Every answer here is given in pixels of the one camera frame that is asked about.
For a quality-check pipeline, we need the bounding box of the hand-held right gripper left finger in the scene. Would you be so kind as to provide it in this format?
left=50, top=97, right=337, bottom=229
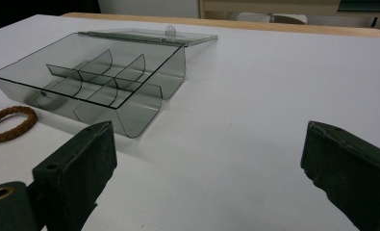
left=32, top=120, right=118, bottom=231

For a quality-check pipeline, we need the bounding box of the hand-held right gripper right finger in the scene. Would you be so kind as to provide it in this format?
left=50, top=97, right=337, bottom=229
left=300, top=120, right=380, bottom=231

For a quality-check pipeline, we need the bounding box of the brown braided bracelet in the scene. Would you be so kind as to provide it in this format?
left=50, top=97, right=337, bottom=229
left=0, top=105, right=38, bottom=143

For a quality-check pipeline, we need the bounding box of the clear divided storage box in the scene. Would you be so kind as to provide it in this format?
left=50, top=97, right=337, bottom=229
left=0, top=24, right=219, bottom=140

